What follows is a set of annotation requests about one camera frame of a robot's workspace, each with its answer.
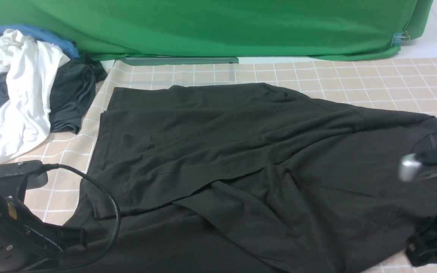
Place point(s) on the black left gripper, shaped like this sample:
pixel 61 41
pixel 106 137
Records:
pixel 26 242

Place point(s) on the dark gray long-sleeve shirt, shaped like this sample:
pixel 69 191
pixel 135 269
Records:
pixel 255 178

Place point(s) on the white crumpled shirt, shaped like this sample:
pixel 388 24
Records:
pixel 24 118

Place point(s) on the dark teal crumpled shirt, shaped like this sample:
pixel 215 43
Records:
pixel 72 94

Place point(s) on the beige checkered tablecloth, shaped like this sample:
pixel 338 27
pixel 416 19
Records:
pixel 399 84

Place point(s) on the blue binder clip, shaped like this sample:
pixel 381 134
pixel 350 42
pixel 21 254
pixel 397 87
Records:
pixel 400 39

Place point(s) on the blue crumpled garment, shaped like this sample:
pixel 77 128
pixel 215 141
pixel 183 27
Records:
pixel 47 38

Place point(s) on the green backdrop cloth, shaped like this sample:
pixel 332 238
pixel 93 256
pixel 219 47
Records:
pixel 334 30

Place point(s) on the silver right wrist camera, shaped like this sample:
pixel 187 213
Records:
pixel 415 168

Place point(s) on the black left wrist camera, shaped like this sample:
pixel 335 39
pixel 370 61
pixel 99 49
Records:
pixel 12 174

